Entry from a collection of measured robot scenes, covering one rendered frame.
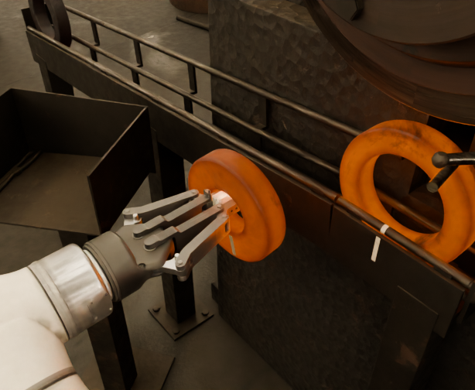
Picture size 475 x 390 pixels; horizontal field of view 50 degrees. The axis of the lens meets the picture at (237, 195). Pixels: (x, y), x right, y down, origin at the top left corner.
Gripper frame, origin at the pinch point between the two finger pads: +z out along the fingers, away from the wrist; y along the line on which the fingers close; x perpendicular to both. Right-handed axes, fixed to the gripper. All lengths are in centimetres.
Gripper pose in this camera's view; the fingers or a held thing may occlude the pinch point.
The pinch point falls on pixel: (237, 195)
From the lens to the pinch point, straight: 66.3
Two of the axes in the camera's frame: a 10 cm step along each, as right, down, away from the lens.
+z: 7.7, -4.4, 4.7
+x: -0.4, -7.6, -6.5
